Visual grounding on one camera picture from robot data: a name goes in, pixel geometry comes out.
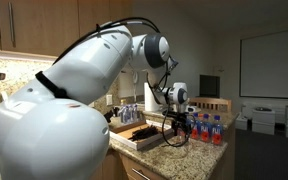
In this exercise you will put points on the cardboard box cover white rim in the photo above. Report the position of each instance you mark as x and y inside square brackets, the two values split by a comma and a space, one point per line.
[125, 133]

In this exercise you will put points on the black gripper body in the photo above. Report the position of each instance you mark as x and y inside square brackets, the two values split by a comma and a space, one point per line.
[180, 122]

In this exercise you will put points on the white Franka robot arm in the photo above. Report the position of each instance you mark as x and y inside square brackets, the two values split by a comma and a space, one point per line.
[50, 140]

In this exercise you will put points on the clear water bottle blue cap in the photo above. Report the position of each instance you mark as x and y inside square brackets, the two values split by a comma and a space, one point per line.
[135, 113]
[126, 115]

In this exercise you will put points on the white wall screen dark frame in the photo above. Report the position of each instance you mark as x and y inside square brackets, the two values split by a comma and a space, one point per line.
[274, 66]

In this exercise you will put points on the wooden upper cabinet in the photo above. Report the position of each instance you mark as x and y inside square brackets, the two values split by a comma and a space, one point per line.
[44, 23]

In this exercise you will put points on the wooden slatted chair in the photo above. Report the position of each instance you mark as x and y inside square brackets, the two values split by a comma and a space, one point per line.
[210, 100]

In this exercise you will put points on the black monitor screen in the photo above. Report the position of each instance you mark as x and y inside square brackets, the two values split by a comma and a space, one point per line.
[209, 86]

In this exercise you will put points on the white wall phone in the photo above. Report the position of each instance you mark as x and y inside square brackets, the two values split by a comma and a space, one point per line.
[135, 80]

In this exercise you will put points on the dark flat item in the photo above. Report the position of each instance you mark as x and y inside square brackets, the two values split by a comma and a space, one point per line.
[263, 109]

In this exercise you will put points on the large black zip tie bundle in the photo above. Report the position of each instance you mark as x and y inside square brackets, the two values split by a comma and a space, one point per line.
[145, 132]

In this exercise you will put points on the wooden counter base cabinet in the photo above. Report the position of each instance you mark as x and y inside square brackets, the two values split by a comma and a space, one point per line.
[124, 166]

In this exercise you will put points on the glass jar tan lid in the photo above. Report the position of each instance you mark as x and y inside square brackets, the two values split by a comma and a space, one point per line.
[122, 102]

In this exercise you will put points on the white wall switch plate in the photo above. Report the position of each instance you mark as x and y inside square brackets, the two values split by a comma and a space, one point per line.
[109, 100]

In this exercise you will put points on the Fiji water bottle blue cap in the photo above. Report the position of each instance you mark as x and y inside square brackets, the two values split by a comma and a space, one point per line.
[205, 132]
[217, 135]
[195, 131]

